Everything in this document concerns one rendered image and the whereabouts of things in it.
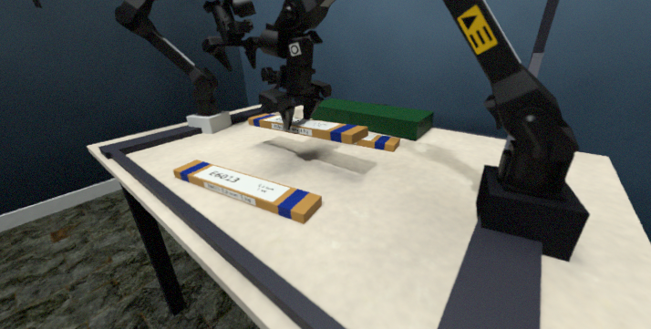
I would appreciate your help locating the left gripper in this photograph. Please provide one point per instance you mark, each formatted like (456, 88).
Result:
(298, 85)

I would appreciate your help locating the green flat rectangular platform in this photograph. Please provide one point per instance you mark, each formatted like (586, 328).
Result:
(406, 123)

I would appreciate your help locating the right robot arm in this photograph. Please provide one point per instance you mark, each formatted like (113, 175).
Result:
(133, 14)

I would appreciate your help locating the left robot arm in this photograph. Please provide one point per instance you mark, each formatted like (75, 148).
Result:
(537, 162)

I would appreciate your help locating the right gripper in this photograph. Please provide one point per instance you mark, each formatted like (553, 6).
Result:
(217, 45)

